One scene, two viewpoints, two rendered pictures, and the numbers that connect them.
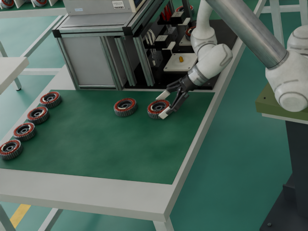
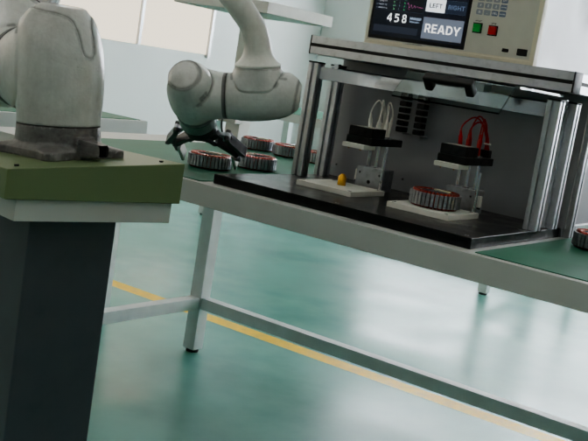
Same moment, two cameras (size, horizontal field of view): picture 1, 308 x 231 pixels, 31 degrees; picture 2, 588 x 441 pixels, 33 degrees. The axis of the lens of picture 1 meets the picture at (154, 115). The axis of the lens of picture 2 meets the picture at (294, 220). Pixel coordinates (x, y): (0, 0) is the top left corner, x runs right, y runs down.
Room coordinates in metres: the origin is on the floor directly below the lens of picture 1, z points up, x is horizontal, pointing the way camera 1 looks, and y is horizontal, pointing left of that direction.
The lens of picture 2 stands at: (2.46, -2.51, 1.04)
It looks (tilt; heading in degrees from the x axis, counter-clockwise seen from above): 9 degrees down; 92
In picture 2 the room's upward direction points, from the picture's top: 9 degrees clockwise
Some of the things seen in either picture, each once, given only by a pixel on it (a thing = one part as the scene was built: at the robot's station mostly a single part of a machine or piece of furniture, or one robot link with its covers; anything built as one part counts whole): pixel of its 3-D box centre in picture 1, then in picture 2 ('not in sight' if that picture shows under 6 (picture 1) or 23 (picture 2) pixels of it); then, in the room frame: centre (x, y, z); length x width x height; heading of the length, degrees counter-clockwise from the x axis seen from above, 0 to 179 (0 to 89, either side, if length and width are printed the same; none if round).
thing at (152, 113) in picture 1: (159, 109); (210, 160); (2.13, -0.03, 0.77); 0.11 x 0.11 x 0.04
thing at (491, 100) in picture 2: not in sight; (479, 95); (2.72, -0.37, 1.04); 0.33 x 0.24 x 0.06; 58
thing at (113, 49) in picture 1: (139, 27); (447, 138); (2.70, -0.07, 0.92); 0.66 x 0.01 x 0.30; 148
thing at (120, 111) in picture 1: (125, 107); (255, 161); (2.23, 0.12, 0.77); 0.11 x 0.11 x 0.04
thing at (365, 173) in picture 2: (155, 58); (374, 178); (2.54, -0.10, 0.80); 0.07 x 0.05 x 0.06; 148
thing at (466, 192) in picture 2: (171, 34); (463, 199); (2.75, -0.22, 0.80); 0.07 x 0.05 x 0.06; 148
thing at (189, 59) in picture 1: (181, 62); (340, 187); (2.47, -0.22, 0.78); 0.15 x 0.15 x 0.01; 58
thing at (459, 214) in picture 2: (196, 37); (432, 209); (2.67, -0.35, 0.78); 0.15 x 0.15 x 0.01; 58
